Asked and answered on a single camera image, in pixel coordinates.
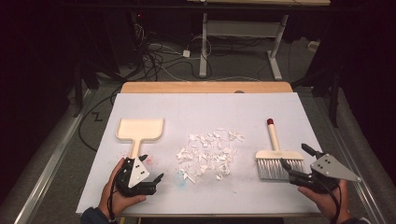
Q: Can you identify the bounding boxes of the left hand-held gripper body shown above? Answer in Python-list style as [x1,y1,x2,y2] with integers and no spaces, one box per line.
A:
[116,157,157,198]

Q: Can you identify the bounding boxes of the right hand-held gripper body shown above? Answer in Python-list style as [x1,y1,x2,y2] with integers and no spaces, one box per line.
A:
[289,153,362,194]

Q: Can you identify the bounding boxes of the cream plastic dustpan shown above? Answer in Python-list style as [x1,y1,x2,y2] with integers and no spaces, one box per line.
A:
[115,118,165,160]

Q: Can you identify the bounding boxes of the cream brush with red cap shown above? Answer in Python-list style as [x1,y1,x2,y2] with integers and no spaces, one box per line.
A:
[255,118,305,181]

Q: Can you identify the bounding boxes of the pile of white paper scraps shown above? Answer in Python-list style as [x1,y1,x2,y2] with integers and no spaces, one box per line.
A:
[176,127,247,185]

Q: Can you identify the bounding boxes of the person's right hand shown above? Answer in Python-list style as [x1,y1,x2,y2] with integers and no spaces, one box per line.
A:
[297,179,351,222]

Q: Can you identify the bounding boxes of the person's left hand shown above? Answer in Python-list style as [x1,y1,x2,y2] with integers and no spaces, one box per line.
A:
[98,158,148,220]

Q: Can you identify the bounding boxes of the black metal stand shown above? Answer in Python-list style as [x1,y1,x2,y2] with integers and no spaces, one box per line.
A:
[72,60,101,119]
[292,69,341,129]

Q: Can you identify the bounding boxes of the white table mat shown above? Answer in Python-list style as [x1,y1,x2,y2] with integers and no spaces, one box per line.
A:
[76,91,323,216]

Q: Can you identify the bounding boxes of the wooden table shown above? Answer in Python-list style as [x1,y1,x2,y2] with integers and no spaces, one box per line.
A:
[118,81,320,218]

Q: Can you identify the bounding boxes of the aluminium floor rail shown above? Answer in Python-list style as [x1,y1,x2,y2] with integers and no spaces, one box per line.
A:
[320,92,386,224]
[13,90,92,224]

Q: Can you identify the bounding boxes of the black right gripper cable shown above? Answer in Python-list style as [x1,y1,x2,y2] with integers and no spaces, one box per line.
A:
[321,178,343,224]

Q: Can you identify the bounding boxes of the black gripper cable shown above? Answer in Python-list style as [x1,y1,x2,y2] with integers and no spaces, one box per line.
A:
[106,174,120,222]
[321,178,343,224]

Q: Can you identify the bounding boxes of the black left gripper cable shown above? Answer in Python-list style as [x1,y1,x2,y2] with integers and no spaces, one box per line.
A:
[106,174,120,222]

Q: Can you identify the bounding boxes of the black floor cable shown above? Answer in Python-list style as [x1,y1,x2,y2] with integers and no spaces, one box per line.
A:
[78,89,122,153]

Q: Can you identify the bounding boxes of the tangle of floor cables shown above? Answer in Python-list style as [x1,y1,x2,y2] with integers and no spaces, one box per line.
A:
[134,21,213,82]

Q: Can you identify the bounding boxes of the white metal desk frame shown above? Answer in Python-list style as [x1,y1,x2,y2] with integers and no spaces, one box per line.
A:
[199,12,289,81]

